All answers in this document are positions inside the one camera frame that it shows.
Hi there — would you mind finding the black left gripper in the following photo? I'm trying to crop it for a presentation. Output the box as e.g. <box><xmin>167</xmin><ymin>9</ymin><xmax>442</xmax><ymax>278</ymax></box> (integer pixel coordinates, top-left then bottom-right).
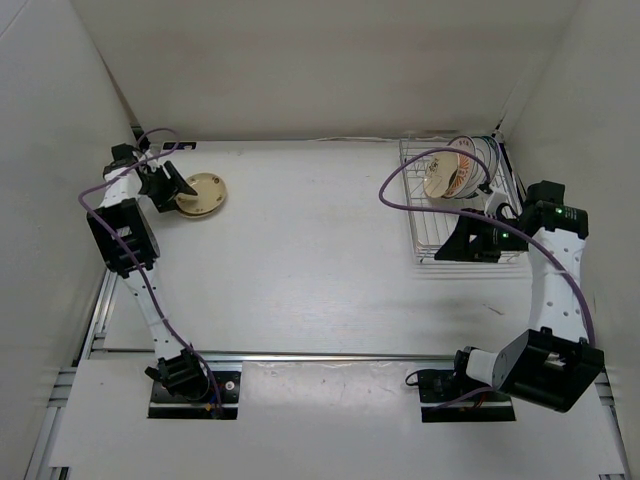
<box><xmin>139</xmin><ymin>160</ymin><xmax>196</xmax><ymax>213</ymax></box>

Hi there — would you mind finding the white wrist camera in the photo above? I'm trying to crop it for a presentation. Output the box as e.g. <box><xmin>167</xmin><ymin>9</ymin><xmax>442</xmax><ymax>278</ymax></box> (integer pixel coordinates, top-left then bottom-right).
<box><xmin>141</xmin><ymin>149</ymin><xmax>162</xmax><ymax>167</ymax></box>
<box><xmin>479</xmin><ymin>183</ymin><xmax>517</xmax><ymax>220</ymax></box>

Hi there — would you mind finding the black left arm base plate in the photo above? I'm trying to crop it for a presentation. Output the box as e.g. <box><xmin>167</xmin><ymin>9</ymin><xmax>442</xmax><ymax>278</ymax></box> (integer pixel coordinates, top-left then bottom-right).
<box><xmin>147</xmin><ymin>364</ymin><xmax>242</xmax><ymax>420</ymax></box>

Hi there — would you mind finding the aluminium table frame rail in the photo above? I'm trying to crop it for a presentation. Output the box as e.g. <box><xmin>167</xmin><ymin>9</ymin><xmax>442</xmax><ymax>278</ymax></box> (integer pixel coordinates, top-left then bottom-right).
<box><xmin>24</xmin><ymin>122</ymin><xmax>631</xmax><ymax>480</ymax></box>

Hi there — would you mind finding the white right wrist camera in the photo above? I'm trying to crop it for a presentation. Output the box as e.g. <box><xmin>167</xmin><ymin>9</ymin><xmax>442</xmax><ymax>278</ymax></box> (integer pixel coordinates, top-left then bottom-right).
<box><xmin>479</xmin><ymin>183</ymin><xmax>517</xmax><ymax>220</ymax></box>

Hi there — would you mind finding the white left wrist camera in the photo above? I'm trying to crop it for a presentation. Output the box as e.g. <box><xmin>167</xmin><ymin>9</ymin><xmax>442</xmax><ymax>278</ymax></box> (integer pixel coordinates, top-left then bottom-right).
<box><xmin>141</xmin><ymin>149</ymin><xmax>162</xmax><ymax>167</ymax></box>

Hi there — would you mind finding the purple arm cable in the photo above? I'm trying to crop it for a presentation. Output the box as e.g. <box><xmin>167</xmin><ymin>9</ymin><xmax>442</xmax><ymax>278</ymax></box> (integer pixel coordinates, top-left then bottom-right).
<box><xmin>378</xmin><ymin>144</ymin><xmax>597</xmax><ymax>412</ymax></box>
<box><xmin>75</xmin><ymin>128</ymin><xmax>222</xmax><ymax>420</ymax></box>

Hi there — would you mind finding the white plate with orange sunburst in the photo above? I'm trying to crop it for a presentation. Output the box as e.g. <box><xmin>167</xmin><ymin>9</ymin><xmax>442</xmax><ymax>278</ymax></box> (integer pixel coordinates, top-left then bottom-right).
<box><xmin>444</xmin><ymin>136</ymin><xmax>476</xmax><ymax>199</ymax></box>

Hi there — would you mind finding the white plate with green rings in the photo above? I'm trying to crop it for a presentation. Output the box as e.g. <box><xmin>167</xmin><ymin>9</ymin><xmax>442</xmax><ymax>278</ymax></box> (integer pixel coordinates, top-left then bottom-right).
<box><xmin>472</xmin><ymin>136</ymin><xmax>495</xmax><ymax>188</ymax></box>

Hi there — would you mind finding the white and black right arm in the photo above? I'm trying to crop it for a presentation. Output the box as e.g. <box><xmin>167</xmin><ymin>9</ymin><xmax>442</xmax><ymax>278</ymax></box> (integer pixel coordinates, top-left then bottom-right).
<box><xmin>434</xmin><ymin>181</ymin><xmax>604</xmax><ymax>413</ymax></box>

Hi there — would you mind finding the chrome wire dish rack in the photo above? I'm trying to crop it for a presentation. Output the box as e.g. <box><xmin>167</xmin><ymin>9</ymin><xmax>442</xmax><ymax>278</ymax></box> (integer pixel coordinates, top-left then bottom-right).
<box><xmin>399</xmin><ymin>134</ymin><xmax>522</xmax><ymax>266</ymax></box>

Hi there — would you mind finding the cream bowl with black calligraphy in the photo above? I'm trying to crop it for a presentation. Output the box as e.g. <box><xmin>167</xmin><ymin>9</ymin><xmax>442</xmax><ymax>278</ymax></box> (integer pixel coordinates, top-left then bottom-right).
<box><xmin>176</xmin><ymin>192</ymin><xmax>227</xmax><ymax>219</ymax></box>

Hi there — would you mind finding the white plate with green band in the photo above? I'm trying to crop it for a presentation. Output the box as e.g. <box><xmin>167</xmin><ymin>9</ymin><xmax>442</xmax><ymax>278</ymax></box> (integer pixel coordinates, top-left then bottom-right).
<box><xmin>482</xmin><ymin>136</ymin><xmax>500</xmax><ymax>180</ymax></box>

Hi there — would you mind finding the cream bowl with red stamp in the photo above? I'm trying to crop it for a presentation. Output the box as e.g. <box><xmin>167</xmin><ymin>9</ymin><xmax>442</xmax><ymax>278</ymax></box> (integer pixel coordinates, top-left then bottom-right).
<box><xmin>186</xmin><ymin>173</ymin><xmax>228</xmax><ymax>197</ymax></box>

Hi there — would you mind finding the cream bowl with green spot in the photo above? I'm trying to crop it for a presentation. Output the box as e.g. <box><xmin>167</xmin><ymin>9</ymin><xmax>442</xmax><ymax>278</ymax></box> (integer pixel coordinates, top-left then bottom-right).
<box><xmin>423</xmin><ymin>152</ymin><xmax>458</xmax><ymax>198</ymax></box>

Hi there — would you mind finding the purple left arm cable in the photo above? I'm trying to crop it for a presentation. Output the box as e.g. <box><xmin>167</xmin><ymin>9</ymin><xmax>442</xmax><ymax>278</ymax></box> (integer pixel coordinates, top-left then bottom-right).
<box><xmin>75</xmin><ymin>128</ymin><xmax>222</xmax><ymax>420</ymax></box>

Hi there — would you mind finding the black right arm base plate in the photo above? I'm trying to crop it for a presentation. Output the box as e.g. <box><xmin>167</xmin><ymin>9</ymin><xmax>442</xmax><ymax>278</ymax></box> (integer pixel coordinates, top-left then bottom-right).
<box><xmin>405</xmin><ymin>369</ymin><xmax>516</xmax><ymax>423</ymax></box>

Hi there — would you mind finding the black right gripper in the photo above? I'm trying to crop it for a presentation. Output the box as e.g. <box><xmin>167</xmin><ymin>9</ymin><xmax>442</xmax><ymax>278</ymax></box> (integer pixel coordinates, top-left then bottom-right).
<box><xmin>434</xmin><ymin>208</ymin><xmax>530</xmax><ymax>263</ymax></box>

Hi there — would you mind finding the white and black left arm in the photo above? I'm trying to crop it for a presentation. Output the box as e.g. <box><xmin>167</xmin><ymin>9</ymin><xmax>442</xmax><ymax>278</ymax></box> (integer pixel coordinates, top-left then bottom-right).
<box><xmin>79</xmin><ymin>143</ymin><xmax>212</xmax><ymax>402</ymax></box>

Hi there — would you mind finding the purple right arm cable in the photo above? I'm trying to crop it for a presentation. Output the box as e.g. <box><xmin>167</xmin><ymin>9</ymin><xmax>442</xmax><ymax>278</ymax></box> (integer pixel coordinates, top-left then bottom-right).
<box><xmin>378</xmin><ymin>144</ymin><xmax>597</xmax><ymax>412</ymax></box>

